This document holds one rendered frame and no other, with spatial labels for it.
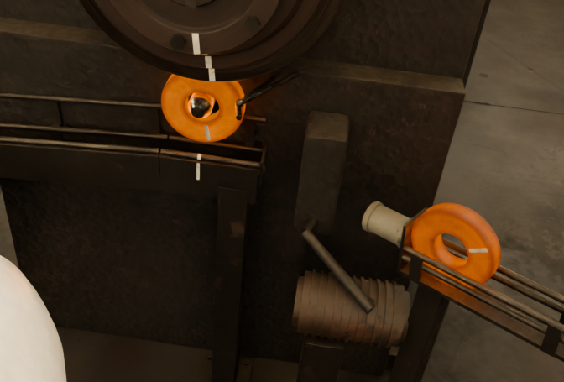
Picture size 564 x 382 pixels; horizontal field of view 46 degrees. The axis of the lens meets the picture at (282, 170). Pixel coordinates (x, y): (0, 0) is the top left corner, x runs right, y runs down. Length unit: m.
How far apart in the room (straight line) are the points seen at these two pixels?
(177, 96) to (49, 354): 0.93
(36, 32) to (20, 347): 1.10
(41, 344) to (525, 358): 1.78
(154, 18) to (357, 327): 0.67
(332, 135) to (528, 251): 1.27
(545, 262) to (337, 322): 1.17
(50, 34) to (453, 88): 0.77
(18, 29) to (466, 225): 0.90
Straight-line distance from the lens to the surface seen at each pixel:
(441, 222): 1.14
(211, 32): 1.03
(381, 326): 1.30
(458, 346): 1.98
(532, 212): 2.52
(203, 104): 1.19
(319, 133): 1.21
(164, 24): 1.05
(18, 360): 0.31
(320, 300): 1.28
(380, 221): 1.21
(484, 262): 1.14
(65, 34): 1.36
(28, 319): 0.33
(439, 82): 1.29
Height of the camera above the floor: 1.47
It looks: 37 degrees down
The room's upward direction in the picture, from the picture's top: 6 degrees clockwise
